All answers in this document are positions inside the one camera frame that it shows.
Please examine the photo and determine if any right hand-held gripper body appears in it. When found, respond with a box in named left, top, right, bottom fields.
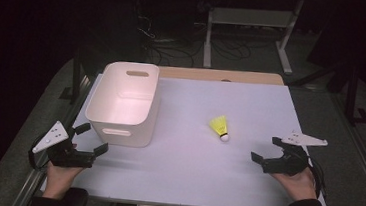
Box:
left=260, top=127, right=330, bottom=180

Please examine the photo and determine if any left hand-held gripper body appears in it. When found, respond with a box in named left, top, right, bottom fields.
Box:
left=30, top=118, right=100, bottom=172

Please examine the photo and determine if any white plastic bin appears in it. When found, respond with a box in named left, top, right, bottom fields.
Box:
left=82, top=58, right=164, bottom=150

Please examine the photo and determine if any yellow shuttlecock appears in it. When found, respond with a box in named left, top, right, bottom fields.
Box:
left=207, top=113, right=232, bottom=143

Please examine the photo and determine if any person's left hand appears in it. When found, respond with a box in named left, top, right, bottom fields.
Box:
left=41, top=160, right=85, bottom=202

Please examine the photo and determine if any person's right hand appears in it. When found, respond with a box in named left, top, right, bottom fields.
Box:
left=269, top=164, right=321, bottom=205

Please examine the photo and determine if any black metal stand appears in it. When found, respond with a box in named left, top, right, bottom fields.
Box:
left=342, top=63, right=366, bottom=128
left=59, top=48, right=88, bottom=103

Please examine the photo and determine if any white table mat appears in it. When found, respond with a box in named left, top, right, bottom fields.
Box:
left=40, top=64, right=341, bottom=206

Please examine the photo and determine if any wooden table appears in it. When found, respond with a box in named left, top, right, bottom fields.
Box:
left=157, top=63, right=286, bottom=90

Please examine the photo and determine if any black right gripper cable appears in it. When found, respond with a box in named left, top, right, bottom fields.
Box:
left=302, top=155, right=331, bottom=200

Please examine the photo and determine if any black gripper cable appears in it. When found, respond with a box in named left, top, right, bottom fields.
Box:
left=26, top=133, right=52, bottom=173
left=302, top=155, right=331, bottom=200

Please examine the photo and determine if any aluminium floor rail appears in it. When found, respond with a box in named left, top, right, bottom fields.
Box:
left=10, top=68, right=95, bottom=206
left=322, top=92, right=366, bottom=206

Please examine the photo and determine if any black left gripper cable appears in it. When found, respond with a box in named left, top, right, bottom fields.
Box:
left=26, top=133, right=52, bottom=173

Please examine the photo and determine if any black floor cable bundle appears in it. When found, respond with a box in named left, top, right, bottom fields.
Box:
left=130, top=11, right=200, bottom=70
left=209, top=34, right=255, bottom=63

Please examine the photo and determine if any white metal stand frame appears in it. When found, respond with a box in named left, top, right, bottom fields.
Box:
left=202, top=0, right=304, bottom=77

